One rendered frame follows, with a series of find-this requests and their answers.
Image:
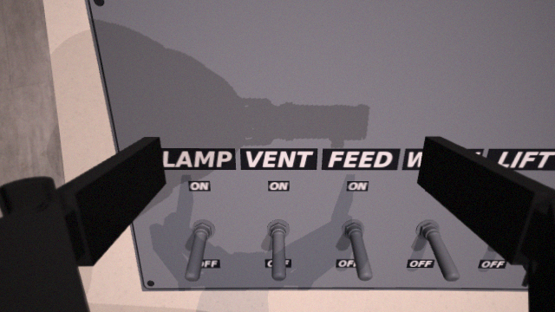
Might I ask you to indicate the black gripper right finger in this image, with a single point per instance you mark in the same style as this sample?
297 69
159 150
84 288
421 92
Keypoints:
513 214

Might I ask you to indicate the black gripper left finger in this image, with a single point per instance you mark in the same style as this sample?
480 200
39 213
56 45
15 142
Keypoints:
38 265

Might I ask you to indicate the dark grey control console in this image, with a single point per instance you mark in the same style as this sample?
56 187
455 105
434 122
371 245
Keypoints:
289 128

